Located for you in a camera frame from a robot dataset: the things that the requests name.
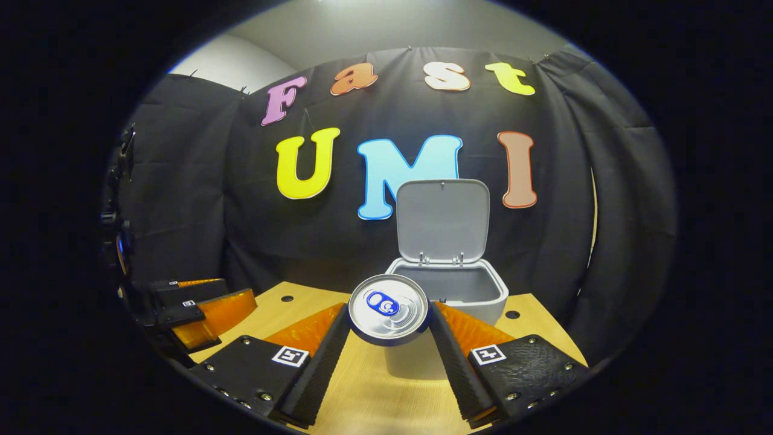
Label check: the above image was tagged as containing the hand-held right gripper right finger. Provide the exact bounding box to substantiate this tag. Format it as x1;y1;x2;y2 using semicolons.
428;301;589;430

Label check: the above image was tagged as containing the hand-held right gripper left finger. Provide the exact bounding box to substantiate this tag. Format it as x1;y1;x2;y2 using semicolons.
188;303;352;430

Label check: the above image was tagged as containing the blue pop can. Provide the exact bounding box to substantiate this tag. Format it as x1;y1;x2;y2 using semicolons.
348;274;429;347

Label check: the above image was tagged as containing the white desktop garbage bin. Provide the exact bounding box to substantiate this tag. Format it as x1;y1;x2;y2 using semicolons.
384;178;509;380

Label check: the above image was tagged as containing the wooden desktop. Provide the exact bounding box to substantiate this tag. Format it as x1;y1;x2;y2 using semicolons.
190;281;589;435

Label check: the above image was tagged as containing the black backdrop cloth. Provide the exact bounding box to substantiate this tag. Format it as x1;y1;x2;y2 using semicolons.
100;45;677;363

